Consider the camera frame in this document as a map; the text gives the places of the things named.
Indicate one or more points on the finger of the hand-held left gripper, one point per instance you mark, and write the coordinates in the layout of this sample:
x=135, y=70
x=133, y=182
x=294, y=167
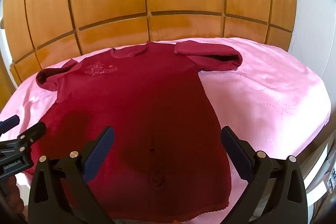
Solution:
x=34, y=134
x=10, y=123

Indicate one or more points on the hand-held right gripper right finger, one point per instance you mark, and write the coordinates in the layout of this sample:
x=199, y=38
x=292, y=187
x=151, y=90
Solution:
x=236, y=155

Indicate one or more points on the dark red shirt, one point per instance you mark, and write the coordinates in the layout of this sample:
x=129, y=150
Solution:
x=144, y=95

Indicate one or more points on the person's left hand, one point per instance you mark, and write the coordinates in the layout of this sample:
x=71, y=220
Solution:
x=15, y=192

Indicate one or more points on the pink patterned bedsheet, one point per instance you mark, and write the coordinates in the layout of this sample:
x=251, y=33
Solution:
x=262, y=98

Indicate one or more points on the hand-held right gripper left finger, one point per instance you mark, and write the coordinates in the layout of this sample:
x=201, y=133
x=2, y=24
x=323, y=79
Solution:
x=98, y=155

